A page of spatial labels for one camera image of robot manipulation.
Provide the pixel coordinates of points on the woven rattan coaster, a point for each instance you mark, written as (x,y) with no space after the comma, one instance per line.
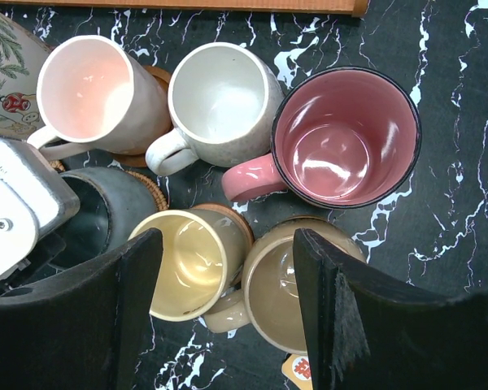
(159,199)

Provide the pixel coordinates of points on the smooth brown wooden coaster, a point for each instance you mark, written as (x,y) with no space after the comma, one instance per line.
(234,232)

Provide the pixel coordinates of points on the grey blue mug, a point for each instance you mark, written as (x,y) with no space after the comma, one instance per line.
(113,203)

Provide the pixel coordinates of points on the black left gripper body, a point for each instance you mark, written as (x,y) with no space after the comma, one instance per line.
(44,251)

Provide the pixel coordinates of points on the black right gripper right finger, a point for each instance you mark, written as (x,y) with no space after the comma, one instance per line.
(367,330)

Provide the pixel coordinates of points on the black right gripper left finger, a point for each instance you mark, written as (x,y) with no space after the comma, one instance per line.
(81,328)

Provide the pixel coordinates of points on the orange wooden rack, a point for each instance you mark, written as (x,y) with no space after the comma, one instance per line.
(355,8)

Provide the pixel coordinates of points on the white speckled mug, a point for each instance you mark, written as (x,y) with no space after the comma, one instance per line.
(222,100)

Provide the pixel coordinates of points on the pink mug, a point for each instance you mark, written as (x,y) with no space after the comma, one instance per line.
(91,94)

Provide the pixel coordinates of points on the maroon speckled mug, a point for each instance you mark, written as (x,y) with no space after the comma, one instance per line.
(346,137)

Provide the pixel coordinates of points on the green floral mug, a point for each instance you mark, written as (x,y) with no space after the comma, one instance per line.
(21,58)

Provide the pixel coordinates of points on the yellow mug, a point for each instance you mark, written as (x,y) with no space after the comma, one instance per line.
(192,274)

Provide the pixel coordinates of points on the beige brown mug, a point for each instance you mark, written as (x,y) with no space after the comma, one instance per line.
(268,297)

